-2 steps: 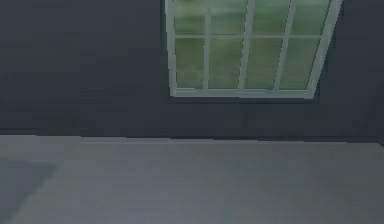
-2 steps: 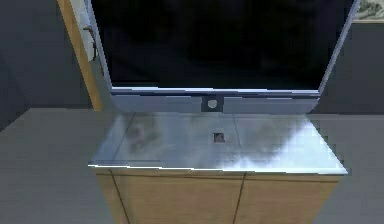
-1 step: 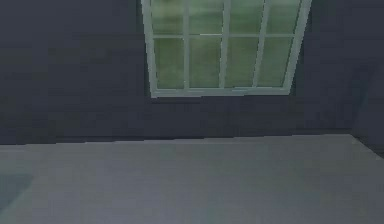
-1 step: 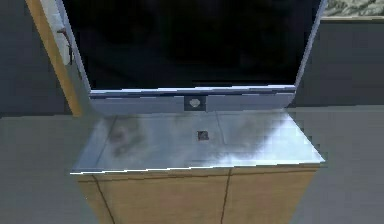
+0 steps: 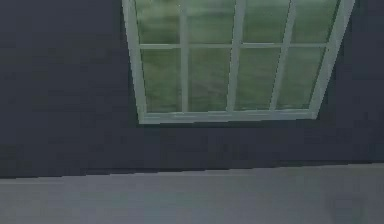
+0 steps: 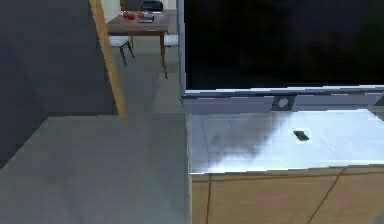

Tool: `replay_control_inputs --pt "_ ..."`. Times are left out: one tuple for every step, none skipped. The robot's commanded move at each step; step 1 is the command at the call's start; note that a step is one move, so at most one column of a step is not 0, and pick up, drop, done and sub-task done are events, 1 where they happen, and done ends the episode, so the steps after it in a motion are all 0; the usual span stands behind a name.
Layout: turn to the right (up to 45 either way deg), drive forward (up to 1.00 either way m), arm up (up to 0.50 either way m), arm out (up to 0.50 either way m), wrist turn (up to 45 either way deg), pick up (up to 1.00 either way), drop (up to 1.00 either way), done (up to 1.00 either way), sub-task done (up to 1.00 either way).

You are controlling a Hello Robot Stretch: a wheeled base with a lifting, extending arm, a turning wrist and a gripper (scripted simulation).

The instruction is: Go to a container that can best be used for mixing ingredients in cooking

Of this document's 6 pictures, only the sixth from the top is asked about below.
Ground white chair with black legs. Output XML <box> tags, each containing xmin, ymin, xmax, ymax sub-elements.
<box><xmin>163</xmin><ymin>32</ymin><xmax>180</xmax><ymax>48</ymax></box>
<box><xmin>109</xmin><ymin>35</ymin><xmax>136</xmax><ymax>68</ymax></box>

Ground brown wooden dining table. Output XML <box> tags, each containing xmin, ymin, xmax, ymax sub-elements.
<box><xmin>106</xmin><ymin>9</ymin><xmax>178</xmax><ymax>80</ymax></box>

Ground wooden cabinet with grey top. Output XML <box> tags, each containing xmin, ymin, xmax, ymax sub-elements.
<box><xmin>186</xmin><ymin>108</ymin><xmax>384</xmax><ymax>224</ymax></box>

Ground small black remote control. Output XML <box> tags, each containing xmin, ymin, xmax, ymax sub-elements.
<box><xmin>292</xmin><ymin>130</ymin><xmax>310</xmax><ymax>142</ymax></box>

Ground black laptop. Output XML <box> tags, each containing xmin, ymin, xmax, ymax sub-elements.
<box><xmin>140</xmin><ymin>0</ymin><xmax>164</xmax><ymax>14</ymax></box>

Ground black television set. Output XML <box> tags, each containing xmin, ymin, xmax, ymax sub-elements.
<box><xmin>176</xmin><ymin>0</ymin><xmax>384</xmax><ymax>116</ymax></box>

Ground wooden door frame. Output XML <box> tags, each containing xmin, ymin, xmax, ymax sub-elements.
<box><xmin>88</xmin><ymin>0</ymin><xmax>128</xmax><ymax>118</ymax></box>

